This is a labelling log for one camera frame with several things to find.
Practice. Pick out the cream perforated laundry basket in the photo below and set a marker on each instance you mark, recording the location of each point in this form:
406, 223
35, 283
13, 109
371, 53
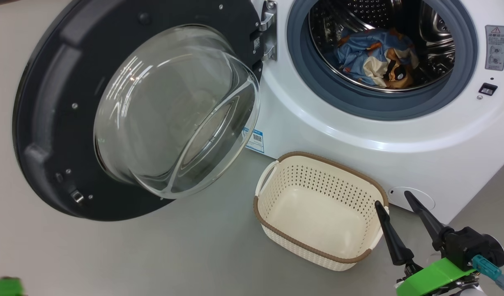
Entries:
317, 213

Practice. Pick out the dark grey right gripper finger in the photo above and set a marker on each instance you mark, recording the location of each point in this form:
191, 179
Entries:
428, 220
393, 242

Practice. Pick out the black door lock socket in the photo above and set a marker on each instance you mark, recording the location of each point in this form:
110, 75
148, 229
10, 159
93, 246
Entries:
488, 89

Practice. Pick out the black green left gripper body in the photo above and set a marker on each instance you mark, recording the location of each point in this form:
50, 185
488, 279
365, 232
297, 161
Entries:
3, 287

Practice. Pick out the blue garment with cream panel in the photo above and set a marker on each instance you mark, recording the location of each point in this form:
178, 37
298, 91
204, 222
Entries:
375, 68

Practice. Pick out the dark round washer door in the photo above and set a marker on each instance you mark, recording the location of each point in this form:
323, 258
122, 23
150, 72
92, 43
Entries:
50, 82

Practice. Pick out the blue energy label sticker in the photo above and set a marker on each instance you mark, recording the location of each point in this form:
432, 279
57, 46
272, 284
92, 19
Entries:
256, 139

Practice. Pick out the grey rubber door gasket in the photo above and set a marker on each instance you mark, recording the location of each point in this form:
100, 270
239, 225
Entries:
301, 74

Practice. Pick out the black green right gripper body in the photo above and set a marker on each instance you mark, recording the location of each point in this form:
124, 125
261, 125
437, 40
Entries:
461, 246

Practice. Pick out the grey warning sticker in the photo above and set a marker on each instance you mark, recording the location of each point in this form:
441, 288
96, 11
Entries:
495, 49

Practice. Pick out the steel washer drum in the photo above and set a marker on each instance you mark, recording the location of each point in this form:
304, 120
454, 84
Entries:
436, 61

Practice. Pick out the round white filter cover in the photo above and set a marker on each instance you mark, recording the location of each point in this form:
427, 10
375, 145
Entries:
395, 196

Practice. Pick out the white front-load washing machine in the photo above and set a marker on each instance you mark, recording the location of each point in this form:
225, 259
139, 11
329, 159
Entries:
440, 156

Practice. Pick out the blue cartoon print garment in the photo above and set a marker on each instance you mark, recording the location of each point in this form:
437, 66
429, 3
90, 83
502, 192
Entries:
354, 49

